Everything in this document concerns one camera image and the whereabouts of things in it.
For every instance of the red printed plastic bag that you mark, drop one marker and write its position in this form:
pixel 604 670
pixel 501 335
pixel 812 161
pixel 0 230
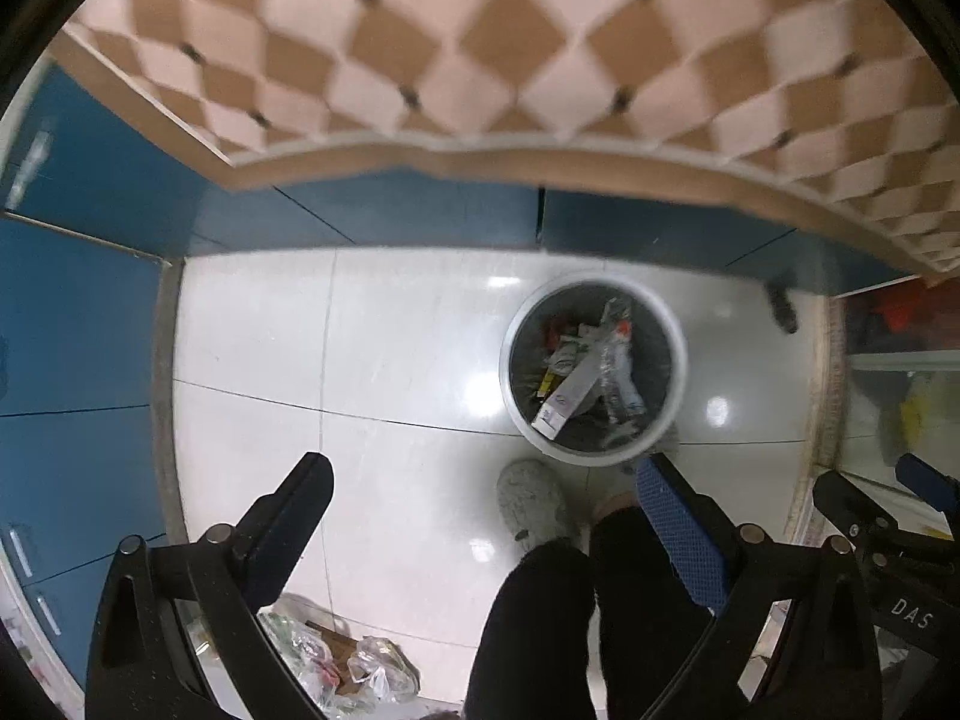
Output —
pixel 556 326

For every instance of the blue base cabinet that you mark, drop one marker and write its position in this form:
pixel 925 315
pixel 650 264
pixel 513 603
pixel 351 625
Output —
pixel 75 315

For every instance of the red cloth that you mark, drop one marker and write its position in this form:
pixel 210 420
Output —
pixel 904 311

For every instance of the glass sliding door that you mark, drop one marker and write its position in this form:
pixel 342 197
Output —
pixel 885 390

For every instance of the white trash bin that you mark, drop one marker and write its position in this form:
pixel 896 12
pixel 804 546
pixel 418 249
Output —
pixel 654 367

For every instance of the grey slipper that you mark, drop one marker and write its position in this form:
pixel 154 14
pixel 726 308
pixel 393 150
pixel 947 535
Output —
pixel 532 502

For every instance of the brown cardboard piece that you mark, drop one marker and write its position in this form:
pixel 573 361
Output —
pixel 341 649

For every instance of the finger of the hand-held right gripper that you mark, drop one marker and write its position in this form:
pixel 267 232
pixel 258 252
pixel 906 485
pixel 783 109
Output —
pixel 930 484
pixel 851 506

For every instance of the white tissue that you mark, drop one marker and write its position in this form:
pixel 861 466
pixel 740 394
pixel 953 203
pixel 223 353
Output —
pixel 571 351

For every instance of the crumpled clear plastic bag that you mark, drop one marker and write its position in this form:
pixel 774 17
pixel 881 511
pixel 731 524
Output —
pixel 382 667
pixel 300 652

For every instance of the clear printed plastic bag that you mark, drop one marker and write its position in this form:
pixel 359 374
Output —
pixel 619 382

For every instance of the pink white toothpaste box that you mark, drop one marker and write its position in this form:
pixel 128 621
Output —
pixel 566 394

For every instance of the checkered tablecloth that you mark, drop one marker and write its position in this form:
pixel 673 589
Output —
pixel 480 52

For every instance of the person's black pants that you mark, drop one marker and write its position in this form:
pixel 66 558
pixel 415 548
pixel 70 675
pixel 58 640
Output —
pixel 540 637

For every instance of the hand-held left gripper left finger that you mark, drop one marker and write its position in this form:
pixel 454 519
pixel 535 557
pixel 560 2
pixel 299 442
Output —
pixel 300 510

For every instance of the clear plastic wrapper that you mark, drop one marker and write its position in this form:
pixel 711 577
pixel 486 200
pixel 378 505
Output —
pixel 616 322

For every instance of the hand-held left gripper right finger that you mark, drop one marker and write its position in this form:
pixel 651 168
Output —
pixel 679 532

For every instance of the yellow object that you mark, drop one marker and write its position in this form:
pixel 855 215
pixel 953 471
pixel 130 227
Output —
pixel 915 420

